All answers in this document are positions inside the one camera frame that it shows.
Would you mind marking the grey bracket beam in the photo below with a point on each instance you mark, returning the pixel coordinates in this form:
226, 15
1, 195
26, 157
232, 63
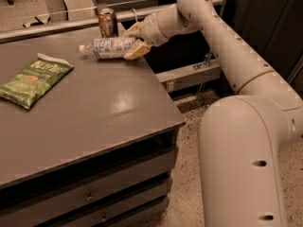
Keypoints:
190, 75

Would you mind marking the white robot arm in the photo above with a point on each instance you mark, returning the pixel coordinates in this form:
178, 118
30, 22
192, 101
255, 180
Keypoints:
240, 136

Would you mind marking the green chip bag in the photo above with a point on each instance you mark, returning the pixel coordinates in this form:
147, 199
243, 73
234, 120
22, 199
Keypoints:
35, 80

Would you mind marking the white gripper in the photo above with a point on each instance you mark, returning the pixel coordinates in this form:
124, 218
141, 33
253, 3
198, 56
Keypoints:
150, 31

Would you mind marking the dark grey cabinet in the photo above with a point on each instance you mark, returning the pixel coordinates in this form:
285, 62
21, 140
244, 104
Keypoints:
274, 28

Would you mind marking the orange soda can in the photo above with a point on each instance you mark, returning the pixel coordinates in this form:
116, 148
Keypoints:
107, 23

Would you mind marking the blue label plastic bottle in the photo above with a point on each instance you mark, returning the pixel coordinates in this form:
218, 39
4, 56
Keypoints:
108, 48

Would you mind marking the grey metal rail frame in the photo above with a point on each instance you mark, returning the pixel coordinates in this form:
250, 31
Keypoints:
27, 19

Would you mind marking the grey drawer cabinet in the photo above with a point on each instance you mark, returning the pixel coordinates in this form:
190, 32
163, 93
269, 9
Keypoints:
115, 188

